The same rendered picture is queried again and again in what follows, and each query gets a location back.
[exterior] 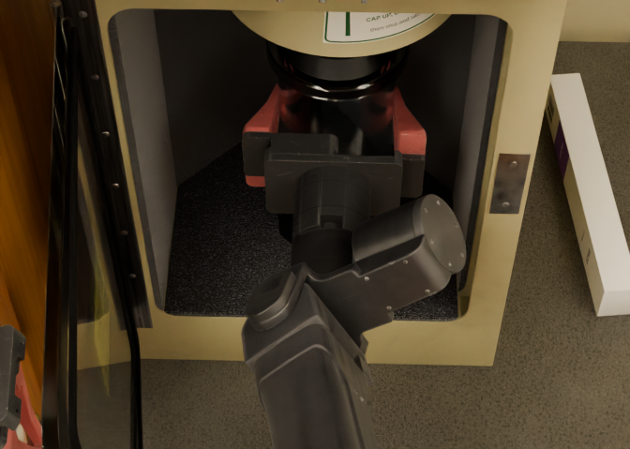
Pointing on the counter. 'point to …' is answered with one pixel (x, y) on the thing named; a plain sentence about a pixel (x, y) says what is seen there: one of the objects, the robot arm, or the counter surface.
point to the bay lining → (213, 43)
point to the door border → (68, 269)
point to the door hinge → (106, 125)
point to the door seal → (77, 240)
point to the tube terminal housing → (530, 23)
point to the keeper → (509, 183)
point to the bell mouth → (340, 30)
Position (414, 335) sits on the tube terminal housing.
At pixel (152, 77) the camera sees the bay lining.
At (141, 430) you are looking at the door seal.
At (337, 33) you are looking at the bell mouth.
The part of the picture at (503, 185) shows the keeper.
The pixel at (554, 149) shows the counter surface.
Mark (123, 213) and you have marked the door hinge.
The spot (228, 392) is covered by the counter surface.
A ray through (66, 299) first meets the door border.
